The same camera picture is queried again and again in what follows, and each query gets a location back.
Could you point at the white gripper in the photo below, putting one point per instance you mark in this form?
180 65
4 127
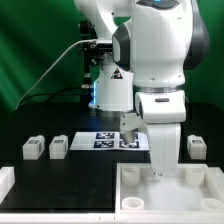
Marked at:
162 114

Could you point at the white square tabletop part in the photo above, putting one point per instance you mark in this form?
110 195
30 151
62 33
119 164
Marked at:
189 188

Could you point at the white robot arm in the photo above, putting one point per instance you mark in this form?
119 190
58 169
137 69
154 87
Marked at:
143 48

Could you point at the white sheet with fiducial tags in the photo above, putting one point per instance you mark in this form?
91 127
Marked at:
108 141

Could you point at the white front obstacle strip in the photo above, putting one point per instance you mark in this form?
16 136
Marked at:
198 218

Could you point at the white obstacle bar left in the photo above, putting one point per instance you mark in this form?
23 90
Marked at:
7 180

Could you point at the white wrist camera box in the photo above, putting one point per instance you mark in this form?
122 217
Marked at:
129 123

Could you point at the black camera stand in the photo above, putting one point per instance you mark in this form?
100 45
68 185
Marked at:
87 50

